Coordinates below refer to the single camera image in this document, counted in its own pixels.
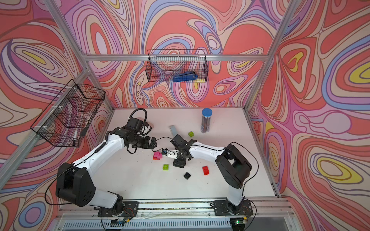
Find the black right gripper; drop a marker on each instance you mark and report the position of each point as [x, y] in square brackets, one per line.
[178, 163]

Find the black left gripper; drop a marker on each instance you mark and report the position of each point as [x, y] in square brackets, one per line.
[147, 144]

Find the pink lego brick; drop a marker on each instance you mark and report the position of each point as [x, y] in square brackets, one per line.
[157, 156]

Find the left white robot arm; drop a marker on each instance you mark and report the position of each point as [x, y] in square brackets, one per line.
[74, 182]

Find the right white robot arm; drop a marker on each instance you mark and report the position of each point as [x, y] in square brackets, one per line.
[233, 166]

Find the black lego brick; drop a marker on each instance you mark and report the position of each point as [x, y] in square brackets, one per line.
[187, 175]

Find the red lego brick right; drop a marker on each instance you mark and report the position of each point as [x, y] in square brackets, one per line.
[205, 170]

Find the pink glasses case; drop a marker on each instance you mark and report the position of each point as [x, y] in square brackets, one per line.
[148, 126]

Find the blue and cream stapler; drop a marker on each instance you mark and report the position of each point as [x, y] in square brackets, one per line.
[173, 130]

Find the blue lid pencil tube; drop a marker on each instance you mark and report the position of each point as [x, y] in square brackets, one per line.
[206, 120]

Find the marker pen in basket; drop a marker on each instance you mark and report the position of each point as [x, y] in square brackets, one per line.
[74, 138]

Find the yellow item in basket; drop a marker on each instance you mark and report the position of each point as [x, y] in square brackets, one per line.
[200, 81]

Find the blue stapler in basket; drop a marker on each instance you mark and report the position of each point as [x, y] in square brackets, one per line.
[187, 76]

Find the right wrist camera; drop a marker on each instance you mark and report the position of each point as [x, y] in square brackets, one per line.
[168, 153]

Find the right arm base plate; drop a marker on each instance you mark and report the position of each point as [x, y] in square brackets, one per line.
[226, 208]

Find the left wire basket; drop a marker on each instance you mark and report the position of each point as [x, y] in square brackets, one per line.
[74, 109]

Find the wire basket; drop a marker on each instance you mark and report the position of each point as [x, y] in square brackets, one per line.
[163, 64]
[74, 109]

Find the back wire basket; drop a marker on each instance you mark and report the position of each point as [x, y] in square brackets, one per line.
[163, 64]

